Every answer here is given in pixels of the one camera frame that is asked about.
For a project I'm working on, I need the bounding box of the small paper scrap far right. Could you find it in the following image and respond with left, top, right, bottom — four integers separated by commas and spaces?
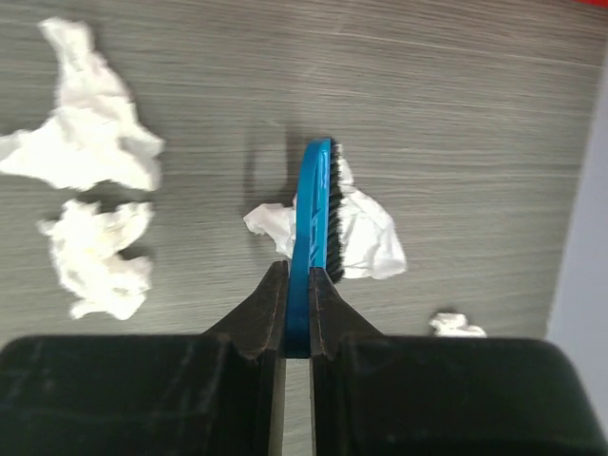
429, 313, 487, 338

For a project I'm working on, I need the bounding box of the blue hand brush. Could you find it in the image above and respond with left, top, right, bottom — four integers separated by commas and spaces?
285, 138, 344, 359

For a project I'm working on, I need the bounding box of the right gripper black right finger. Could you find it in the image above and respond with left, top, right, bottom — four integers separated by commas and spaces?
308, 268, 384, 455

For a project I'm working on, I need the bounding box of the paper scrap upper right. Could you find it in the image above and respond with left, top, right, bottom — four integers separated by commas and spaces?
1, 17, 164, 192

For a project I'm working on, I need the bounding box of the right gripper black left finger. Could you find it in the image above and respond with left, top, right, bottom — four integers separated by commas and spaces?
204, 261, 288, 455

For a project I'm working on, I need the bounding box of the red plastic tray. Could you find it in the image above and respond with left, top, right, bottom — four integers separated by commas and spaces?
576, 0, 608, 9

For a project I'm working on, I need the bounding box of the paper scrap middle right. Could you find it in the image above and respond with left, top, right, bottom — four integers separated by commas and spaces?
37, 199, 154, 320

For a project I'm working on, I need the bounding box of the curled paper scrap right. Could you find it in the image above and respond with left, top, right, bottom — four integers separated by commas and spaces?
243, 159, 407, 279

